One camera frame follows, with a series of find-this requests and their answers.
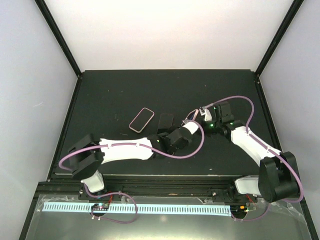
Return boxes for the black phone pink edge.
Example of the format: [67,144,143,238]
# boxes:
[157,113,174,135]

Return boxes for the left small circuit board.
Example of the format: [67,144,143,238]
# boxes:
[91,203,109,211]

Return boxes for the right small circuit board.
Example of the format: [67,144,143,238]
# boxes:
[235,205,257,213]

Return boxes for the pink cased phone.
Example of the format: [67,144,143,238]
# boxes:
[187,109,199,121]

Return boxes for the pink phone case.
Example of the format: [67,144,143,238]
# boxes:
[129,107,155,133]

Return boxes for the left rear black frame post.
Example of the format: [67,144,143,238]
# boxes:
[34,0,82,77]

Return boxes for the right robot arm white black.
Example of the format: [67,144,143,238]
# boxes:
[199,101,304,203]

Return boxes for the white slotted cable duct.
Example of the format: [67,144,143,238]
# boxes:
[42,202,232,217]

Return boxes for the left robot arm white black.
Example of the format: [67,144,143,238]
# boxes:
[59,122,204,200]

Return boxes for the small circuit board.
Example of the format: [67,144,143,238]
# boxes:
[91,203,109,211]
[235,205,257,213]

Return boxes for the right rear black frame post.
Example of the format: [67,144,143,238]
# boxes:
[255,0,304,77]

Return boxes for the black frame post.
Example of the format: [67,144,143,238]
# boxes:
[34,0,82,77]
[255,0,304,77]

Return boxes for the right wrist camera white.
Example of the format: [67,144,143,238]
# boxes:
[199,107,212,122]

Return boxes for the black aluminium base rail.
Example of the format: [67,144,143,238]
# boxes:
[55,175,260,205]

